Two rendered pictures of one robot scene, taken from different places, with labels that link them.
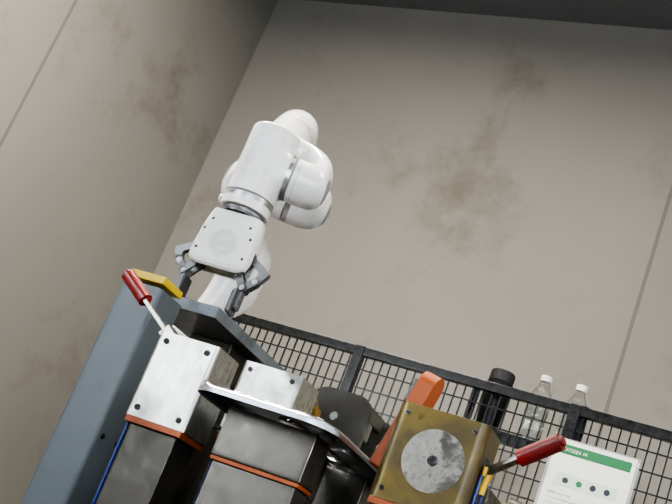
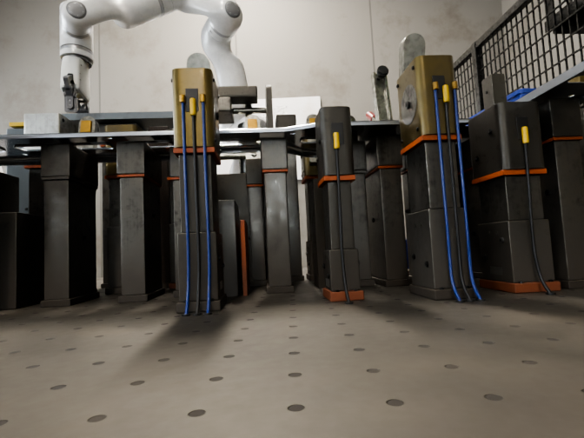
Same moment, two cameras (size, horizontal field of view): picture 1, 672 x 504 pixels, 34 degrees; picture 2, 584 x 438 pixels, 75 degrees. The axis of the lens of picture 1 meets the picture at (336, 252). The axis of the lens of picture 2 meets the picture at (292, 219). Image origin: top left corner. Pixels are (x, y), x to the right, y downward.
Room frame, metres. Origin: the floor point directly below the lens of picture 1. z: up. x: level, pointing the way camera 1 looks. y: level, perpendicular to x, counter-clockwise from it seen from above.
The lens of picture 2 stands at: (1.67, -1.03, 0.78)
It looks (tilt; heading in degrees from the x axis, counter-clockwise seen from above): 4 degrees up; 60
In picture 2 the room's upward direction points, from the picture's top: 3 degrees counter-clockwise
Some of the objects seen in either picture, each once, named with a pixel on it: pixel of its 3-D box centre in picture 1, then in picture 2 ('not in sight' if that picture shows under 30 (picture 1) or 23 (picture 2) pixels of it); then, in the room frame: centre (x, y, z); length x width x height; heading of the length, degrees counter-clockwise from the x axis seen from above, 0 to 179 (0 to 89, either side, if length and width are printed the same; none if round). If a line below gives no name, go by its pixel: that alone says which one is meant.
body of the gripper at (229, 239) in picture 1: (231, 241); (76, 77); (1.68, 0.16, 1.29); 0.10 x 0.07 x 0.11; 71
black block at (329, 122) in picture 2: not in sight; (339, 204); (2.02, -0.57, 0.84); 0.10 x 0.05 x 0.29; 64
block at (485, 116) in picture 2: not in sight; (514, 199); (2.26, -0.70, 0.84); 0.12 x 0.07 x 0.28; 64
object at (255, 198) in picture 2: not in sight; (256, 222); (2.04, -0.24, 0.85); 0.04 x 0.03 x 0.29; 154
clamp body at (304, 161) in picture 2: not in sight; (315, 207); (2.21, -0.23, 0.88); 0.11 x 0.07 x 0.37; 64
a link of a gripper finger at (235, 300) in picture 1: (243, 297); (69, 98); (1.67, 0.11, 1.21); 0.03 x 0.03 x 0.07; 71
